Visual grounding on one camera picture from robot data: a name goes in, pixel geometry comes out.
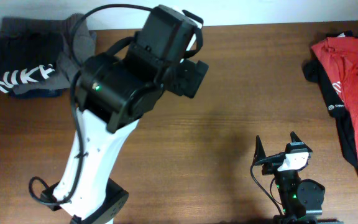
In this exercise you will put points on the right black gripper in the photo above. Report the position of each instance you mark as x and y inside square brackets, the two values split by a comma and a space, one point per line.
[259, 153]

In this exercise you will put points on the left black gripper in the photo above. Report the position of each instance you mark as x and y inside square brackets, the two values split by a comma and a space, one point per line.
[190, 76]

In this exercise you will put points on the black Nike t-shirt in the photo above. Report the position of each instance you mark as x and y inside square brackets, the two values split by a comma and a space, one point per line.
[28, 58]

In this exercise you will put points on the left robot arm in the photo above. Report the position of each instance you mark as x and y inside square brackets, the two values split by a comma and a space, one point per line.
[109, 95]

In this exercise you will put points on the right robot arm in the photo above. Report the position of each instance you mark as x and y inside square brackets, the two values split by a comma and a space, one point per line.
[300, 200]

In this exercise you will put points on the black logo t-shirt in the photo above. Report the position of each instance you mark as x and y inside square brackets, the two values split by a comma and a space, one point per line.
[314, 72]

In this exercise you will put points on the folded grey shorts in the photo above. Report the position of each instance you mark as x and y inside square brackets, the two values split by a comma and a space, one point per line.
[83, 43]

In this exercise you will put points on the folded dark navy garment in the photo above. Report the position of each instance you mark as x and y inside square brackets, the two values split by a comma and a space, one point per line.
[37, 93]

